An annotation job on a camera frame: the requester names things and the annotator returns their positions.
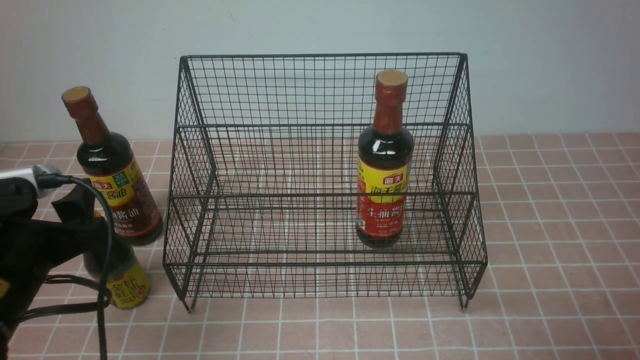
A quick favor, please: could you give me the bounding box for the pink checkered tablecloth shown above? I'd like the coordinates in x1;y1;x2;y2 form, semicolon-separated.
0;132;640;360

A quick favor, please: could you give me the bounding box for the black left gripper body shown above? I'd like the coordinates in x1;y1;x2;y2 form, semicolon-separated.
0;177;108;326

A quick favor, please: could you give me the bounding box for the brown-label soy sauce bottle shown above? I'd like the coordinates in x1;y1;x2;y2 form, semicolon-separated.
61;86;163;247

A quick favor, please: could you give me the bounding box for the small orange-cap sauce bottle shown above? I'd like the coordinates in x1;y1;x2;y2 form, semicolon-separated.
82;234;151;310

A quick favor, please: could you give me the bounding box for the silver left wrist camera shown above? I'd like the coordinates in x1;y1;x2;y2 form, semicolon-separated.
0;164;62;199

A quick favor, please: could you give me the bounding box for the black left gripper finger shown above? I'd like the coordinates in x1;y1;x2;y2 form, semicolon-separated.
51;181;96;224

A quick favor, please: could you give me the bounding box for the red-label soy sauce bottle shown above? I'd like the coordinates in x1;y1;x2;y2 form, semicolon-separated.
355;69;414;249

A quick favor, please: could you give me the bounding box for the black wire mesh rack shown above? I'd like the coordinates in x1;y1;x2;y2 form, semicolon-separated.
163;52;489;312

